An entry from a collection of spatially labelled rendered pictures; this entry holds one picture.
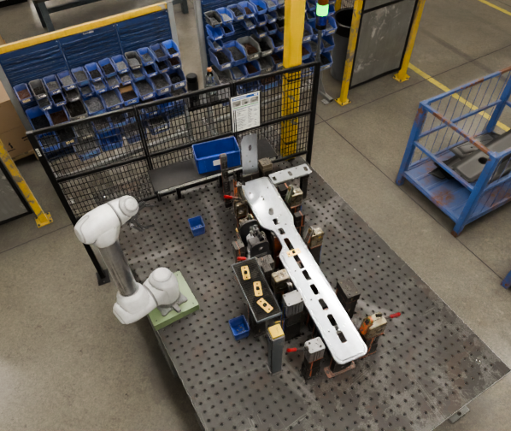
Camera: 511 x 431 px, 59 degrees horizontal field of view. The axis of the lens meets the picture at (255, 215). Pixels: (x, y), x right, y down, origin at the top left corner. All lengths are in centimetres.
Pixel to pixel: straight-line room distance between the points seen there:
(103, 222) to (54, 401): 175
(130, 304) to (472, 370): 193
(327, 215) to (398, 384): 125
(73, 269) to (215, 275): 157
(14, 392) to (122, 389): 77
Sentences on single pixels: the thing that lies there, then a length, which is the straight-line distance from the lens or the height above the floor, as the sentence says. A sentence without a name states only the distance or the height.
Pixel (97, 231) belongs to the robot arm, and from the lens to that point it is 224.
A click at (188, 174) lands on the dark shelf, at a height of 103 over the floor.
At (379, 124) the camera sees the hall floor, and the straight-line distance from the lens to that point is 531.
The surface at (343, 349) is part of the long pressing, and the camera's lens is 243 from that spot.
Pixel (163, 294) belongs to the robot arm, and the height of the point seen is 95.
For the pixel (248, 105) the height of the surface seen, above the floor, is 135.
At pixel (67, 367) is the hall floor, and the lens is 373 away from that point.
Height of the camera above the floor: 319
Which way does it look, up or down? 50 degrees down
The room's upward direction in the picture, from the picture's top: 2 degrees counter-clockwise
